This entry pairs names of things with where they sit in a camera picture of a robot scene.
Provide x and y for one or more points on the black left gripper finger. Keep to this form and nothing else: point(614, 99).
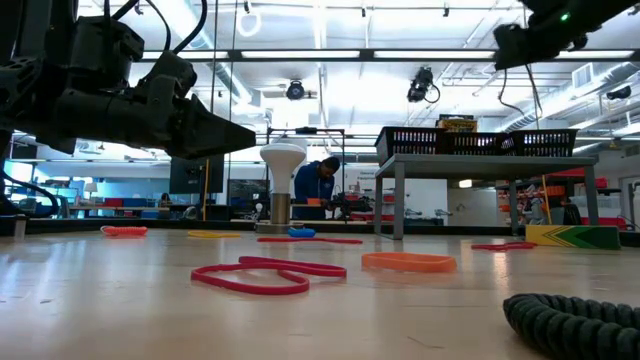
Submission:
point(210, 135)

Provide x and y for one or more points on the black slotted plastic basket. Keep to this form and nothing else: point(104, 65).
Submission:
point(540, 145)
point(475, 145)
point(410, 145)

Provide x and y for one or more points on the yellow green crayon box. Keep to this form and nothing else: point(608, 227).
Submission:
point(456, 124)
point(570, 237)

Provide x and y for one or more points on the red rubber band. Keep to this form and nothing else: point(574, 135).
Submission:
point(310, 240)
point(505, 246)
point(327, 272)

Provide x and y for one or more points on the small white desk lamp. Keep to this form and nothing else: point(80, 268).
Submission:
point(91, 187)

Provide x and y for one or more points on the black computer monitor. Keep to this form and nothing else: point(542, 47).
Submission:
point(196, 175)

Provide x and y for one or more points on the dark display screen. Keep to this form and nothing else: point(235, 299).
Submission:
point(247, 195)

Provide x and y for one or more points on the white mushroom table lamp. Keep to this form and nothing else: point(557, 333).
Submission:
point(282, 160)

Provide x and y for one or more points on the person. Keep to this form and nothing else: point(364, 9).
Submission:
point(164, 199)
point(310, 187)

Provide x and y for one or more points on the black ceiling fixture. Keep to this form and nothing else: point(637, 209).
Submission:
point(620, 92)

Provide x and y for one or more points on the yellow rubber band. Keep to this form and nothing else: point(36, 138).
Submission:
point(213, 234)

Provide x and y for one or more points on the small black background robot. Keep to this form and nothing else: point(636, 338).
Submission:
point(350, 204)

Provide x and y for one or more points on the red bin shelving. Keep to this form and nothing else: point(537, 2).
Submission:
point(552, 191)

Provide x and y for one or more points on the grey perforated metal shelf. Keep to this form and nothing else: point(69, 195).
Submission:
point(480, 167)

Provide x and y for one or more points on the orange rubber band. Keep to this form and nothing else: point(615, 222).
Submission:
point(410, 263)

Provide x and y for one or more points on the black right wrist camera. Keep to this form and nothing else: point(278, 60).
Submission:
point(520, 47)

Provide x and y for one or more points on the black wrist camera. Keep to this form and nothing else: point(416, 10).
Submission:
point(105, 47)
point(520, 47)

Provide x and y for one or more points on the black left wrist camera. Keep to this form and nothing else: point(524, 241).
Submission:
point(105, 47)

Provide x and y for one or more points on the black overhead camera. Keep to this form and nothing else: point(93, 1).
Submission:
point(295, 91)

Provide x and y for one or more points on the black tubular stand frame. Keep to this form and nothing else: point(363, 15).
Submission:
point(306, 130)

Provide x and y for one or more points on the black overhead light bar frame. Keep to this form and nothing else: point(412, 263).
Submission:
point(367, 55)

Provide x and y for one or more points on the black aluminium table frame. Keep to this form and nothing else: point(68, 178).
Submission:
point(475, 230)

